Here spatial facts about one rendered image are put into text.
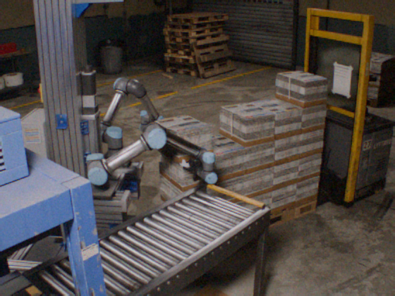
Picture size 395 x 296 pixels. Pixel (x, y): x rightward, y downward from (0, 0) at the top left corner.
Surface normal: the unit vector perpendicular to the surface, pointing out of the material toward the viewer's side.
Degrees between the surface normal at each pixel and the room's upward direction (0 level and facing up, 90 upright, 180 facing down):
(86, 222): 90
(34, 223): 90
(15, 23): 90
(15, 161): 90
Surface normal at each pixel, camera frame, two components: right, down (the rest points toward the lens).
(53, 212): 0.76, 0.24
